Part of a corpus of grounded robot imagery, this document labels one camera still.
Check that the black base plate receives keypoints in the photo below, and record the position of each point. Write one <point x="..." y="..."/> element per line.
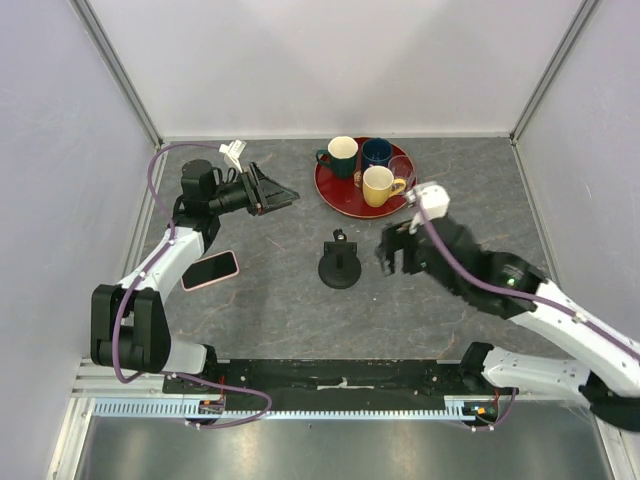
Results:
<point x="350" y="384"/>

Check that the black phone stand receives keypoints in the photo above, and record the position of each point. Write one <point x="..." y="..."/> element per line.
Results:
<point x="339" y="267"/>

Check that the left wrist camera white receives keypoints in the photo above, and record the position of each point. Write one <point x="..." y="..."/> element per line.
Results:
<point x="232" y="152"/>

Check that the yellow mug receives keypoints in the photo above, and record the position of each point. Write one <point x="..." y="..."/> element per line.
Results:
<point x="379" y="184"/>

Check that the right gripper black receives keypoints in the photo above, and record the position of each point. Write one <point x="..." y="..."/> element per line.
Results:
<point x="394" y="238"/>

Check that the clear glass cup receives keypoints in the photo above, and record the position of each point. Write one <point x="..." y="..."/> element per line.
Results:
<point x="403" y="167"/>

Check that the phone with pink case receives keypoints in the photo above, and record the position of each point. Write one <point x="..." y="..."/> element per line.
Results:
<point x="210" y="270"/>

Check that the dark green mug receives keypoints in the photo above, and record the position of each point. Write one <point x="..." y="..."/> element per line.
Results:
<point x="340" y="156"/>

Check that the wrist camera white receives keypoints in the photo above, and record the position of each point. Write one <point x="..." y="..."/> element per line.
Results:
<point x="232" y="152"/>
<point x="431" y="201"/>

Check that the slotted cable duct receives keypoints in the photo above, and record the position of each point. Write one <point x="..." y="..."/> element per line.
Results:
<point x="200" y="410"/>

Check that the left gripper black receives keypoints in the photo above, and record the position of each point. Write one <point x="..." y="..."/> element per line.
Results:
<point x="265" y="195"/>

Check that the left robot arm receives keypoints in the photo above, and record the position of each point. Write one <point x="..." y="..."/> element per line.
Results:
<point x="129" y="329"/>

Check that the dark blue mug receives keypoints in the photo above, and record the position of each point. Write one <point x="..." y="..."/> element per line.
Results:
<point x="375" y="152"/>

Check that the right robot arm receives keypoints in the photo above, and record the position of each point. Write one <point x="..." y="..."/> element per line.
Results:
<point x="603" y="368"/>

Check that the red round tray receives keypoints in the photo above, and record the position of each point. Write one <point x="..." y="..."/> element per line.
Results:
<point x="346" y="195"/>

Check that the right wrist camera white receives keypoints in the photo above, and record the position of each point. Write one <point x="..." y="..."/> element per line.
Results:
<point x="431" y="201"/>

